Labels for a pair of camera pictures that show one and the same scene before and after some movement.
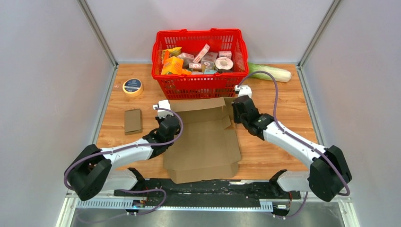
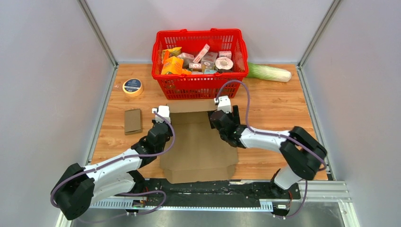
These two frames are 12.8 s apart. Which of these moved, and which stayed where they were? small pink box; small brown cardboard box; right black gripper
Moved: right black gripper
Stayed: small brown cardboard box; small pink box
